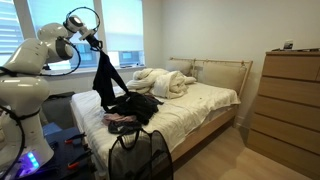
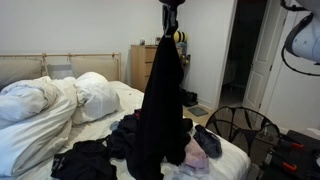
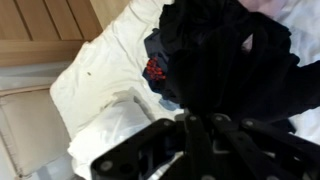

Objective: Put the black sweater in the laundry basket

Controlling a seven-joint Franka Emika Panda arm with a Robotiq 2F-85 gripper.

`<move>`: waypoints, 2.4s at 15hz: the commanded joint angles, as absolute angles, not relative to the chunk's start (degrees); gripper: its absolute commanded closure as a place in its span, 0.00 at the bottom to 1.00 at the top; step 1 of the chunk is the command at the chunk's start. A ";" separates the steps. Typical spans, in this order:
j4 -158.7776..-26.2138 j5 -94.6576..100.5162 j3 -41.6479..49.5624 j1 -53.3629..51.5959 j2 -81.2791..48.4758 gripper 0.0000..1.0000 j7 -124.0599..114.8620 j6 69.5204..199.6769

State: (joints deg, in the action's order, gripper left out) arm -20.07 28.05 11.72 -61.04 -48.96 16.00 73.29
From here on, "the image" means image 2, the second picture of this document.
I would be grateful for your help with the wooden bed headboard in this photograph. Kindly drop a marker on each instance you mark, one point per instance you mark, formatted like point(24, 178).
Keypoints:
point(57, 66)

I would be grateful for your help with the black clamp orange handles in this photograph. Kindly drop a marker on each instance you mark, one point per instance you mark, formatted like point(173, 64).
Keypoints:
point(297, 162)

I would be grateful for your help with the bee plush toy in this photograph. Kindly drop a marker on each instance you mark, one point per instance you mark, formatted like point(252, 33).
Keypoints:
point(180, 37)

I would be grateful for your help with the black garment middle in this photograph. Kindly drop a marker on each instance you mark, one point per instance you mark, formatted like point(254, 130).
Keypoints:
point(122, 140)

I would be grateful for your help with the pink garment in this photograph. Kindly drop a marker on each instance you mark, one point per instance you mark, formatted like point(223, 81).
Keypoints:
point(195, 155)

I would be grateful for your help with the dark blue garment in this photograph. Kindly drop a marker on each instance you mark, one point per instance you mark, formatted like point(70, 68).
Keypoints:
point(209, 142)

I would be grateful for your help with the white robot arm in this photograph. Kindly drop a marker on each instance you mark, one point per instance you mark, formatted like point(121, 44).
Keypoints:
point(303, 41)

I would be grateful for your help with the white pillow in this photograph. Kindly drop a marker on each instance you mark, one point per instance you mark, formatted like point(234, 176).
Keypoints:
point(96, 98)

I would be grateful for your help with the grey floor scale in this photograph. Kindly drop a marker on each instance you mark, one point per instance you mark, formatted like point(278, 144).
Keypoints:
point(197, 111)

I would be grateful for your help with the black garment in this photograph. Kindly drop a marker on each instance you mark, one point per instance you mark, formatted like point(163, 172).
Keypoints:
point(87, 160)
point(122, 140)

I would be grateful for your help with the white rumpled duvet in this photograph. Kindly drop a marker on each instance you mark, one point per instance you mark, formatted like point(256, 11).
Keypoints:
point(35, 120)

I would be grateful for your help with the black sweater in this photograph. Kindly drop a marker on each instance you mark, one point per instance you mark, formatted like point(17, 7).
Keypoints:
point(160, 133)

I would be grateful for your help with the white door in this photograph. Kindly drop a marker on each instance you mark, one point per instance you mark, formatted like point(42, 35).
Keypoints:
point(266, 48)

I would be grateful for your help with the black garment front left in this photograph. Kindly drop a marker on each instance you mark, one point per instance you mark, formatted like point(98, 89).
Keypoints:
point(87, 160)

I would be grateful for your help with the black bag on floor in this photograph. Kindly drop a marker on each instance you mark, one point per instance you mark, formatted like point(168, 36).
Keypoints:
point(189, 98)

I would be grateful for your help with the black mesh laundry basket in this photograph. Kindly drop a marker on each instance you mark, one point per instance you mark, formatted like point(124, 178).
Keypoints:
point(246, 128)

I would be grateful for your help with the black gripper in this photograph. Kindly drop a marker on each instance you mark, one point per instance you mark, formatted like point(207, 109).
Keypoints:
point(169, 15)

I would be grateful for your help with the wooden chest of drawers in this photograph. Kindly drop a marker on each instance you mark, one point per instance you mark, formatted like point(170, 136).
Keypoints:
point(141, 66)

